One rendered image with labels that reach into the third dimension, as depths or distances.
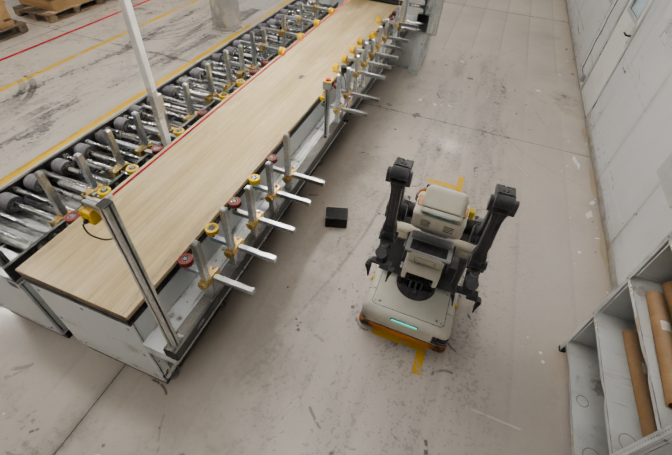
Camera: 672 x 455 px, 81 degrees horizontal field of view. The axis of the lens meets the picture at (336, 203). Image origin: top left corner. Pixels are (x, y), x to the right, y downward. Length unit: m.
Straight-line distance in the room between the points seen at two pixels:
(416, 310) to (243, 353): 1.23
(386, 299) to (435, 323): 0.36
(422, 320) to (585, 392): 1.10
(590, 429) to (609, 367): 0.43
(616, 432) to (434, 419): 0.95
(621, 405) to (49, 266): 3.11
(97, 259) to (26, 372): 1.15
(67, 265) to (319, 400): 1.67
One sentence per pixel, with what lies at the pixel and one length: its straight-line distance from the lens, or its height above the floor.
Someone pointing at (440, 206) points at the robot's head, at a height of 1.33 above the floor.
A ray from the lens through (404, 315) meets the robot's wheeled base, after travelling 2.80.
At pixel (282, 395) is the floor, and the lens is 2.81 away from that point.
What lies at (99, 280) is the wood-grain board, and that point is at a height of 0.90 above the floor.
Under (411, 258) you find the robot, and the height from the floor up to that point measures 0.84.
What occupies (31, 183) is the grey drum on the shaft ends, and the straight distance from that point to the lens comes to 3.28.
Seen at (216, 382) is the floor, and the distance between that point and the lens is 2.90.
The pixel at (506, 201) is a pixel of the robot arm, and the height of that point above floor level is 1.62.
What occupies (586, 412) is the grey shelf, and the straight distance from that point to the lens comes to 3.12.
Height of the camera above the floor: 2.64
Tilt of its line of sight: 44 degrees down
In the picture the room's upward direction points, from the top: 4 degrees clockwise
